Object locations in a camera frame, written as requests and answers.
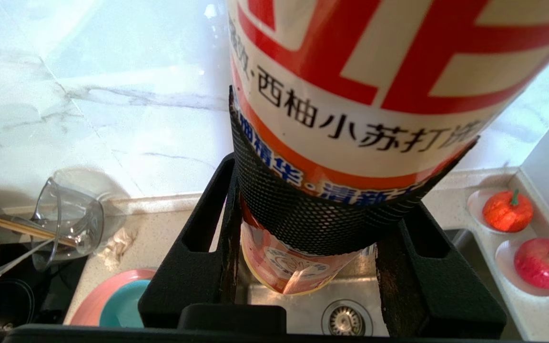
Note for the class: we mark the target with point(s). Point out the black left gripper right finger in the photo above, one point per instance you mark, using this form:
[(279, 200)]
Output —
[(441, 290)]

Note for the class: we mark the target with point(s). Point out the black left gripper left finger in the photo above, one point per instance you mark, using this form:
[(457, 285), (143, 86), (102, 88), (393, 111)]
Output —
[(193, 276)]

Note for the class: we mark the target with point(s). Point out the orange dish soap bottle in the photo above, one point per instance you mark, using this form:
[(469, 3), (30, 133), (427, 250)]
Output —
[(374, 95)]

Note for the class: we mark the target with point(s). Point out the stainless steel sink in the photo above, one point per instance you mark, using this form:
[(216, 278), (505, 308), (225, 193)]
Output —
[(298, 305)]

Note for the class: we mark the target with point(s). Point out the blue bowl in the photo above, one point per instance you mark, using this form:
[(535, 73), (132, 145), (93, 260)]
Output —
[(124, 307)]

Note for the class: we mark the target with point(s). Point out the metal drain strainer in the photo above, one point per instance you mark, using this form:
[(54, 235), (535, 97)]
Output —
[(346, 319)]

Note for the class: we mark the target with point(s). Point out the orange toy pumpkin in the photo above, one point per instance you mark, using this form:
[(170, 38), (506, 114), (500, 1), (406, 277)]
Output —
[(507, 212)]

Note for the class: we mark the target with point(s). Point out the red toy apple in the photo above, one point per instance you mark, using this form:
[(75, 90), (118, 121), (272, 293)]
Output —
[(543, 264)]

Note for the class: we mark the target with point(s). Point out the pink plate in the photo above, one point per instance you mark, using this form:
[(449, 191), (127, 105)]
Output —
[(88, 305)]

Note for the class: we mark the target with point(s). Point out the clear glass jug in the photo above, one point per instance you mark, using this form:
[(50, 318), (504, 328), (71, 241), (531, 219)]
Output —
[(79, 224)]

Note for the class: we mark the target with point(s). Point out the black induction cooktop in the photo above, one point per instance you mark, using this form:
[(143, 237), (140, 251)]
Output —
[(55, 290)]

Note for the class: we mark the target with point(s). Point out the metal fork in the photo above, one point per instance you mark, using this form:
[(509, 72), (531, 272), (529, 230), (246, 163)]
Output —
[(12, 264)]

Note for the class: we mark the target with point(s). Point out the wooden chopstick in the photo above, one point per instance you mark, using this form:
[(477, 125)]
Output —
[(7, 224)]

